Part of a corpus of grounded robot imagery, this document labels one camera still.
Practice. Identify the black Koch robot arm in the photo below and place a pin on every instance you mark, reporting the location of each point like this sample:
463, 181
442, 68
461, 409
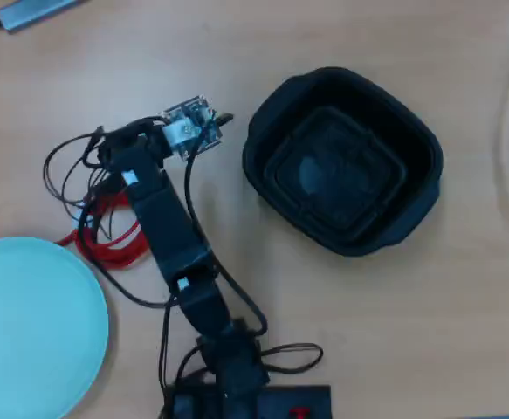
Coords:
167, 222

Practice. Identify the light green round bowl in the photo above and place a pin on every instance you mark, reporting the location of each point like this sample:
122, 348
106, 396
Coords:
31, 327

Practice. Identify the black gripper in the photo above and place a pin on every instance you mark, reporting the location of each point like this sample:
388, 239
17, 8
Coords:
138, 150

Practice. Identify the black square bowl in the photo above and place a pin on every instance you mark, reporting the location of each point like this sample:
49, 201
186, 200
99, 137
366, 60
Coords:
280, 109

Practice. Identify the grey USB hub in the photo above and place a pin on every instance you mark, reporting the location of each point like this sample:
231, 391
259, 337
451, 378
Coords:
31, 13

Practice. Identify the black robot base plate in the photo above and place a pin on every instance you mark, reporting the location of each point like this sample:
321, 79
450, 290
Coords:
280, 401

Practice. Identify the bare circuit board camera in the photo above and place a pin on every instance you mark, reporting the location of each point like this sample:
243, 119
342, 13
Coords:
193, 126

